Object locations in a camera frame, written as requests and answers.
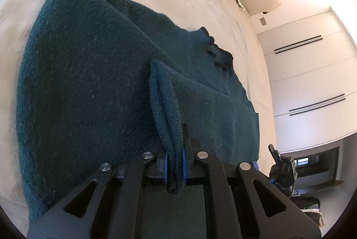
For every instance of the wall socket plate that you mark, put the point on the wall socket plate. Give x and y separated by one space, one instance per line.
262 21

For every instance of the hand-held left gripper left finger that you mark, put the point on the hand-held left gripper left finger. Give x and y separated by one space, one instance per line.
165 169

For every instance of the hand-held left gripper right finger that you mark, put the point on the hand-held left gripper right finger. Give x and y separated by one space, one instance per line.
184 169

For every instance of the white wardrobe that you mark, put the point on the white wardrobe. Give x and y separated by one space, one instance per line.
306 74

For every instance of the dark teal knitted sweater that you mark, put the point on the dark teal knitted sweater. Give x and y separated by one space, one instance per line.
92 82

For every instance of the dark bag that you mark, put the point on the dark bag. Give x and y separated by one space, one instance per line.
308 208

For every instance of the dark recessed shelf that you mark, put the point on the dark recessed shelf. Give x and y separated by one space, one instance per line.
318 166

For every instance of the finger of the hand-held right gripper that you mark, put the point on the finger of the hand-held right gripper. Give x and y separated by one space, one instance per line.
274 155

